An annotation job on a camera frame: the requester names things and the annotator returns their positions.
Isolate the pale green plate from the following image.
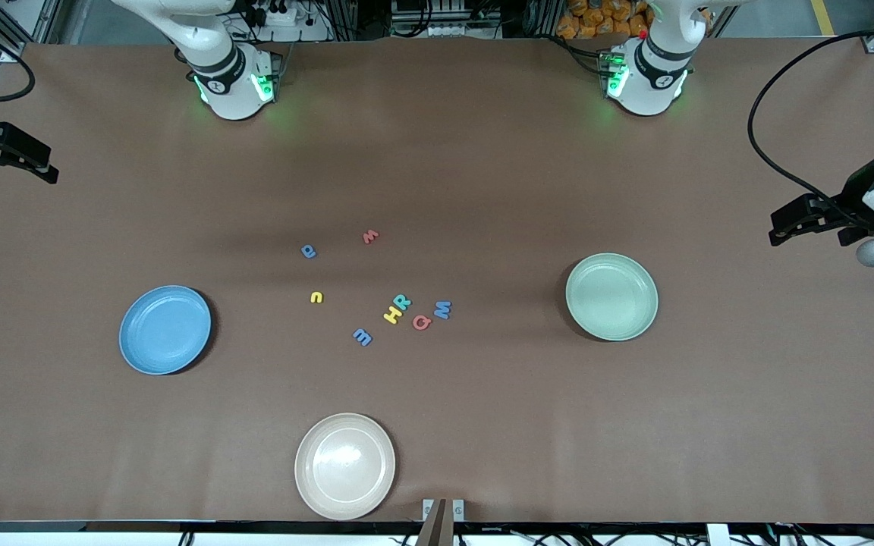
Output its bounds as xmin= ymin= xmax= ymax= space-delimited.
xmin=565 ymin=253 xmax=659 ymax=342

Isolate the blue plate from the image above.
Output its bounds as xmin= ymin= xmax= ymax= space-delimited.
xmin=118 ymin=285 xmax=212 ymax=376

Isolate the orange packets pile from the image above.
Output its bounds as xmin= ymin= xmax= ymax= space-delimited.
xmin=556 ymin=0 xmax=654 ymax=40

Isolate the white power strip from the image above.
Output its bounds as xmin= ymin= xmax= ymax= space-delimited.
xmin=244 ymin=0 xmax=332 ymax=42

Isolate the beige plate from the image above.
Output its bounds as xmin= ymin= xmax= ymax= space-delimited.
xmin=294 ymin=413 xmax=397 ymax=521

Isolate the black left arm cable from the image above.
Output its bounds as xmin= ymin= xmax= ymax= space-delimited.
xmin=748 ymin=29 xmax=874 ymax=228

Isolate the dark control box with cables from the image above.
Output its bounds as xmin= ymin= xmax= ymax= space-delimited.
xmin=390 ymin=0 xmax=505 ymax=40

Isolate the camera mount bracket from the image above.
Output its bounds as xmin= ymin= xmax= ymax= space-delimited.
xmin=422 ymin=497 xmax=467 ymax=546

